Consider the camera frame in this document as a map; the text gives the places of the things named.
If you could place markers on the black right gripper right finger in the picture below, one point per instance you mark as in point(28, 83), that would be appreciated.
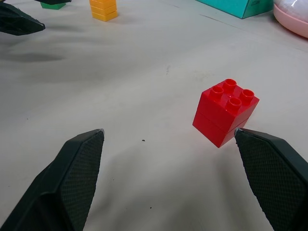
point(276, 178)

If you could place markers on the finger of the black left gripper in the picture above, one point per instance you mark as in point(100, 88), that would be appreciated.
point(54, 2)
point(16, 21)

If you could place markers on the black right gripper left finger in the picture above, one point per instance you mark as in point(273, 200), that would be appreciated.
point(67, 183)

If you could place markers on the green toy brick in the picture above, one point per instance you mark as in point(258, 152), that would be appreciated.
point(53, 5)

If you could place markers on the yellow toy bricks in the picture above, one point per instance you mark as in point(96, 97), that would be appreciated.
point(103, 9)

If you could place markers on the red toy bricks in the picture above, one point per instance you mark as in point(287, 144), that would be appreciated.
point(223, 113)

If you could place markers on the pink round container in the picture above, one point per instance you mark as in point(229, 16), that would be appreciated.
point(292, 16)

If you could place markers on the teal cardboard box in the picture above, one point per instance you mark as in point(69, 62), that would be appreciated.
point(238, 7)

